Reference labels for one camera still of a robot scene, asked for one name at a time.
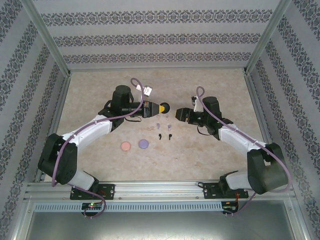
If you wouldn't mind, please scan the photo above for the right aluminium side rail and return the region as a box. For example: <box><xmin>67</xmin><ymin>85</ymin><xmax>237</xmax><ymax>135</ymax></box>
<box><xmin>242</xmin><ymin>72</ymin><xmax>286</xmax><ymax>181</ymax></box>

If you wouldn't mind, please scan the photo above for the grey metal shelf panel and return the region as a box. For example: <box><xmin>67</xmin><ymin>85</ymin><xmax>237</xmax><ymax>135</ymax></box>
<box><xmin>23</xmin><ymin>211</ymin><xmax>305</xmax><ymax>240</ymax></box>

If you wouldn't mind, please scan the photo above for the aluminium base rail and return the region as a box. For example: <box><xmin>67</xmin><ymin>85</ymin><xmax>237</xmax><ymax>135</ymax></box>
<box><xmin>24</xmin><ymin>180</ymin><xmax>296</xmax><ymax>201</ymax></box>

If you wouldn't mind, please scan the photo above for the slotted grey cable duct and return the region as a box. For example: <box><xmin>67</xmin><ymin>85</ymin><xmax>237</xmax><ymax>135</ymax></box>
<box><xmin>33</xmin><ymin>201</ymin><xmax>223</xmax><ymax>213</ymax></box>

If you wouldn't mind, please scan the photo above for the left aluminium side rail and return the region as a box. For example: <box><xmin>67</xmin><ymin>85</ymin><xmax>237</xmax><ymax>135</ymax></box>
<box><xmin>34</xmin><ymin>73</ymin><xmax>73</xmax><ymax>183</ymax></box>

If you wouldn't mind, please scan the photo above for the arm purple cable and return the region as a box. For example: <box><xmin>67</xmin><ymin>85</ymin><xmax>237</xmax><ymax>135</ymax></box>
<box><xmin>196</xmin><ymin>86</ymin><xmax>294</xmax><ymax>218</ymax></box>
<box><xmin>51</xmin><ymin>77</ymin><xmax>151</xmax><ymax>220</ymax></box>

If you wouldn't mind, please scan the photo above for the aluminium frame post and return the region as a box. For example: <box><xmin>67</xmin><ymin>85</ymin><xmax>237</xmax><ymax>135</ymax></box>
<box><xmin>23</xmin><ymin>0</ymin><xmax>73</xmax><ymax>77</ymax></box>
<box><xmin>242</xmin><ymin>0</ymin><xmax>294</xmax><ymax>75</ymax></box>

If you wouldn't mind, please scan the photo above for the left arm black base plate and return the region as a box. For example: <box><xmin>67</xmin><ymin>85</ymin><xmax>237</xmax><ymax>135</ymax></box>
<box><xmin>69</xmin><ymin>183</ymin><xmax>116</xmax><ymax>201</ymax></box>

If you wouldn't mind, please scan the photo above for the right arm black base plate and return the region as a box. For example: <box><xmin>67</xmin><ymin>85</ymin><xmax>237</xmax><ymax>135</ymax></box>
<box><xmin>202</xmin><ymin>182</ymin><xmax>248</xmax><ymax>200</ymax></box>

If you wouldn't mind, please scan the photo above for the left aluminium frame post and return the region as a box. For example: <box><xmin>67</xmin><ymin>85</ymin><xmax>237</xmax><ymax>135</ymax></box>
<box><xmin>23</xmin><ymin>0</ymin><xmax>73</xmax><ymax>77</ymax></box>

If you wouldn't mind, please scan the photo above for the right aluminium frame post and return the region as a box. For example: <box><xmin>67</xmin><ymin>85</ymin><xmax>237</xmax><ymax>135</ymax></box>
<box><xmin>242</xmin><ymin>0</ymin><xmax>294</xmax><ymax>75</ymax></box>

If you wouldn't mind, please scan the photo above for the aluminium side rail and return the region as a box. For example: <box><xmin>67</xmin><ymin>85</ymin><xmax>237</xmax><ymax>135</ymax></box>
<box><xmin>242</xmin><ymin>72</ymin><xmax>286</xmax><ymax>181</ymax></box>
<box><xmin>34</xmin><ymin>73</ymin><xmax>73</xmax><ymax>183</ymax></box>

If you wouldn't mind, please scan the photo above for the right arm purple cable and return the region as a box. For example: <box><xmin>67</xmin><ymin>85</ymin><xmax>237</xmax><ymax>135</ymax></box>
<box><xmin>196</xmin><ymin>86</ymin><xmax>294</xmax><ymax>218</ymax></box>

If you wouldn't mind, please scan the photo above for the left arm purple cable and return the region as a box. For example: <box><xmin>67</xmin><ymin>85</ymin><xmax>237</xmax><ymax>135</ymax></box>
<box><xmin>51</xmin><ymin>77</ymin><xmax>151</xmax><ymax>220</ymax></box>

